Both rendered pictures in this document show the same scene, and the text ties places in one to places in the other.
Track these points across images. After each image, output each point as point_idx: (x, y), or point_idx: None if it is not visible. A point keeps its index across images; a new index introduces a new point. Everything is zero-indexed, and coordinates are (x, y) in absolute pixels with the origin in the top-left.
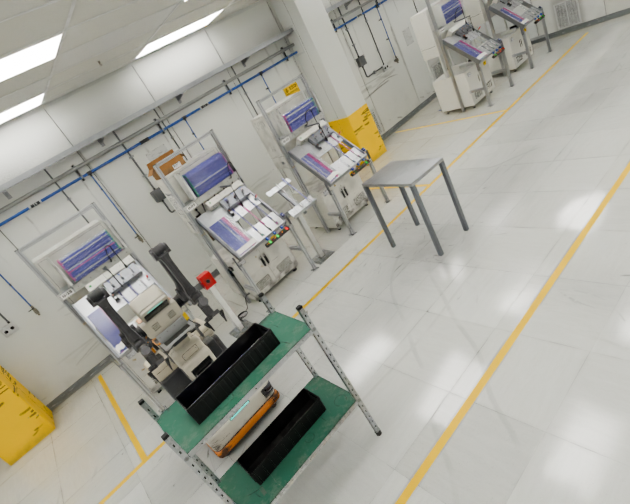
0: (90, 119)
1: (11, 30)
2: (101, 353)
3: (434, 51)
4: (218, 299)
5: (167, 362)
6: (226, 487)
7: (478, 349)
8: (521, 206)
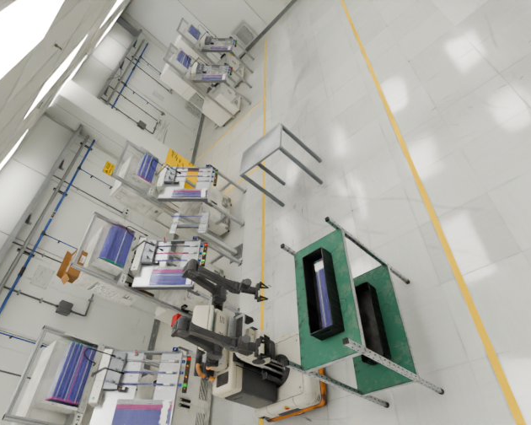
0: None
1: None
2: None
3: (190, 90)
4: None
5: (263, 339)
6: (370, 388)
7: (406, 197)
8: (338, 127)
